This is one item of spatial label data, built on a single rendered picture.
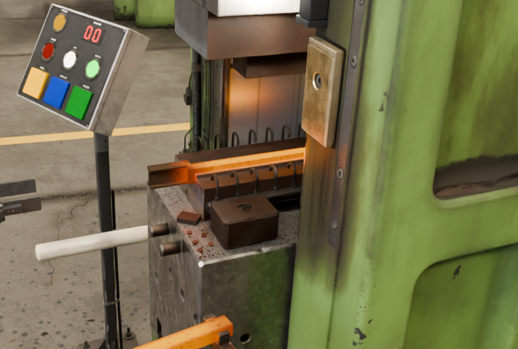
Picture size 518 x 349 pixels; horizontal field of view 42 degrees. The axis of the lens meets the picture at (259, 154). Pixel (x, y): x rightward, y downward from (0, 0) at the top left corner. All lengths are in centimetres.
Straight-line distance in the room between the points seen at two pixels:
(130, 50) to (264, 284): 73
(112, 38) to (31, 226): 160
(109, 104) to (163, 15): 455
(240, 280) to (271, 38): 48
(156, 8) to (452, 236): 529
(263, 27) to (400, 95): 40
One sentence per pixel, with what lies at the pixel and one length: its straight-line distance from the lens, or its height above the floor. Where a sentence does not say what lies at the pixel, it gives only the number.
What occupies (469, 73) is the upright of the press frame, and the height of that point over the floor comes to 133.
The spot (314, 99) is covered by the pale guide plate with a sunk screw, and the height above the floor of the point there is 126.
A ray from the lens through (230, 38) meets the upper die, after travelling 130.
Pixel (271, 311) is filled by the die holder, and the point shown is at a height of 75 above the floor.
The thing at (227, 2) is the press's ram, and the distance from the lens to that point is 122.
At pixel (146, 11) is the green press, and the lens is 630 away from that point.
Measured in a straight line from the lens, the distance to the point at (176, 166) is 144.
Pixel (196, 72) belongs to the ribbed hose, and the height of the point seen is 110.
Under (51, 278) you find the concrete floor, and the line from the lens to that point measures 289.
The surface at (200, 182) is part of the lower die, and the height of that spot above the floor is 99.
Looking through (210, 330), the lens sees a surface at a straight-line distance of 112.
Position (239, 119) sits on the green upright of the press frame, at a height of 102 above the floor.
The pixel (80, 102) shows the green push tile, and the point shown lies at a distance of 180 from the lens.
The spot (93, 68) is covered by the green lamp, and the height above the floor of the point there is 109.
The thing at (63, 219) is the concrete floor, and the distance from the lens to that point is 327.
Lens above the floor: 167
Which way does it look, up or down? 26 degrees down
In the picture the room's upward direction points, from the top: 3 degrees clockwise
